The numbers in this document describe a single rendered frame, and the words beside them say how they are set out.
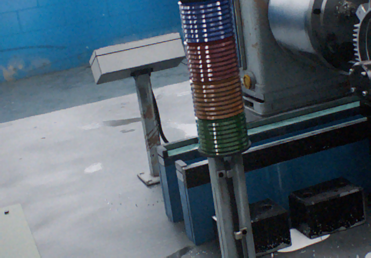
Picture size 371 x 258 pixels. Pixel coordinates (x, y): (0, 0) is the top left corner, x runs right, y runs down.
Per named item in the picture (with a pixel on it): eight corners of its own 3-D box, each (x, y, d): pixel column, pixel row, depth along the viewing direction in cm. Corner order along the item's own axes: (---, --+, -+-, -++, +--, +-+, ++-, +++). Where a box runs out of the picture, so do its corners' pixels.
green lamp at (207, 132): (236, 135, 90) (232, 101, 89) (258, 148, 85) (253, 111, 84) (192, 147, 89) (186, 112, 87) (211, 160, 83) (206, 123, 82)
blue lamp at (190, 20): (222, 29, 87) (217, -9, 85) (244, 35, 81) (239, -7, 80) (175, 39, 85) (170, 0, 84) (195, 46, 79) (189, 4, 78)
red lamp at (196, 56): (227, 65, 88) (222, 29, 87) (248, 73, 82) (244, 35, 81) (181, 76, 86) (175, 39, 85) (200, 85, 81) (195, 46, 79)
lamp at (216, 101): (232, 101, 89) (227, 65, 88) (253, 111, 84) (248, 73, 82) (186, 112, 87) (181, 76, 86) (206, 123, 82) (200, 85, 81)
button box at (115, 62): (177, 66, 146) (170, 42, 146) (186, 55, 139) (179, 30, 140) (95, 85, 140) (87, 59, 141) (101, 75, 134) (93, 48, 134)
